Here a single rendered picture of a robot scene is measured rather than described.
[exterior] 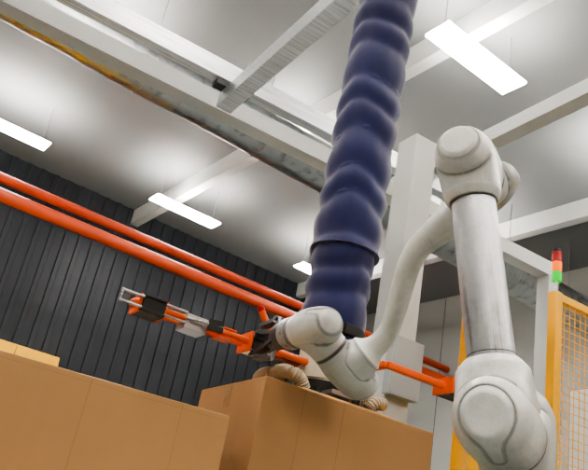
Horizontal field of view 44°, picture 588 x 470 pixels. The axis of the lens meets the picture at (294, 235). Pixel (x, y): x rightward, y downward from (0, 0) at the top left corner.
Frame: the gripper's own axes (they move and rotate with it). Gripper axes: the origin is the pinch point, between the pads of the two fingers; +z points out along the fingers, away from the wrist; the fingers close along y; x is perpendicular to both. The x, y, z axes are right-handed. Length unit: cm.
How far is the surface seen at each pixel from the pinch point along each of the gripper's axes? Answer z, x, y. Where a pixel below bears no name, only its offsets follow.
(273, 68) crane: 99, 29, -174
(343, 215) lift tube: -8, 19, -49
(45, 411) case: -21, -57, 36
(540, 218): 495, 686, -484
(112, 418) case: -21, -42, 34
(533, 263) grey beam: 178, 319, -191
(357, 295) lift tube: -9.7, 27.9, -23.7
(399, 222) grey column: 100, 123, -123
